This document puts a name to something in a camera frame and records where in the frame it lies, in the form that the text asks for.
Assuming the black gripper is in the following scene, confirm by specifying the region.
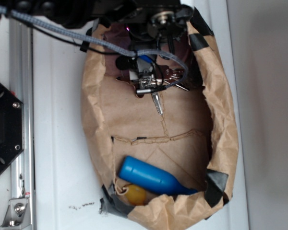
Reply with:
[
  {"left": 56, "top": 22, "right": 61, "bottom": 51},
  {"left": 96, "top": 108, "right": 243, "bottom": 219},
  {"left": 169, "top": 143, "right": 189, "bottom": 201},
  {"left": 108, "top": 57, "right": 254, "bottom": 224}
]
[{"left": 93, "top": 0, "right": 194, "bottom": 89}]

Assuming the silver key bunch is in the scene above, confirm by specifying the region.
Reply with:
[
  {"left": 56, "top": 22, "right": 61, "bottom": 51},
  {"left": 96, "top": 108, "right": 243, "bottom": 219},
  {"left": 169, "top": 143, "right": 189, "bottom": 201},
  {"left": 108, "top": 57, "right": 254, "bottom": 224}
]
[{"left": 116, "top": 68, "right": 190, "bottom": 116}]

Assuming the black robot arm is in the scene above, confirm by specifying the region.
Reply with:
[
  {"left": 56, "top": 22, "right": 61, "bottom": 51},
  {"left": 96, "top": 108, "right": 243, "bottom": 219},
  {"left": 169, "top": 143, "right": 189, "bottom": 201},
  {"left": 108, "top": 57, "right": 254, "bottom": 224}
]
[{"left": 0, "top": 0, "right": 193, "bottom": 95}]

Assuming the brown paper bag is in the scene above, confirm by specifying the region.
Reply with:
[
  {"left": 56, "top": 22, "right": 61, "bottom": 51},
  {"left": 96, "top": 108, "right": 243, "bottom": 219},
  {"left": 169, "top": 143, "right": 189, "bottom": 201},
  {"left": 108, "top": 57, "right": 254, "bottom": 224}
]
[{"left": 82, "top": 11, "right": 239, "bottom": 230}]

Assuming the blue plastic bottle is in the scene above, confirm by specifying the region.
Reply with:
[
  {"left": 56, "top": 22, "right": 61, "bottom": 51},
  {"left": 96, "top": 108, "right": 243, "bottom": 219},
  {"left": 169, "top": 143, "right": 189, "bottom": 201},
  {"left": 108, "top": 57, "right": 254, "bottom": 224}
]
[{"left": 119, "top": 156, "right": 198, "bottom": 196}]

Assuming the yellow round object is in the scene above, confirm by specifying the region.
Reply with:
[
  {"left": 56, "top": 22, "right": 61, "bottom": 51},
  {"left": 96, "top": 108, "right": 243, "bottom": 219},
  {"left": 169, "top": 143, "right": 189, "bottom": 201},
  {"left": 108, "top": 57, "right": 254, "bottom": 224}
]
[{"left": 124, "top": 184, "right": 146, "bottom": 206}]

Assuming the aluminium extrusion rail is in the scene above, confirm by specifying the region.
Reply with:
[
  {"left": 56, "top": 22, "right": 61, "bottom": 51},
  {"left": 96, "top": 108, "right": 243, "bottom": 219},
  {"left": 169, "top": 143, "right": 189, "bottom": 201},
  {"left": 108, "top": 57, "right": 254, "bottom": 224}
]
[{"left": 9, "top": 20, "right": 36, "bottom": 230}]

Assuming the grey braided cable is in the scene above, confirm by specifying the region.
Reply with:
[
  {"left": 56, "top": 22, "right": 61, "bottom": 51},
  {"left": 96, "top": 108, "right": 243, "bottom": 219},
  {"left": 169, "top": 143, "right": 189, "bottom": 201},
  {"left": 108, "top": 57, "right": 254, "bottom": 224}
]
[{"left": 0, "top": 5, "right": 189, "bottom": 94}]

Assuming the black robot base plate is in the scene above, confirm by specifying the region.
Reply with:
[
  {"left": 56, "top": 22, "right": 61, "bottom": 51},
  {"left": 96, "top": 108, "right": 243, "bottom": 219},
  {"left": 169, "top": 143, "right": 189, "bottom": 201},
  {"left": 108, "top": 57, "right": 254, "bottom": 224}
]
[{"left": 0, "top": 83, "right": 24, "bottom": 175}]

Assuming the metal corner bracket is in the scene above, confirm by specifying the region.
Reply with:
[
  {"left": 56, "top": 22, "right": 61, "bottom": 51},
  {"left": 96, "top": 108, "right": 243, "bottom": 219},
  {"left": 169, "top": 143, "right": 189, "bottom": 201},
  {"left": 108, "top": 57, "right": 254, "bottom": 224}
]
[{"left": 0, "top": 198, "right": 31, "bottom": 230}]

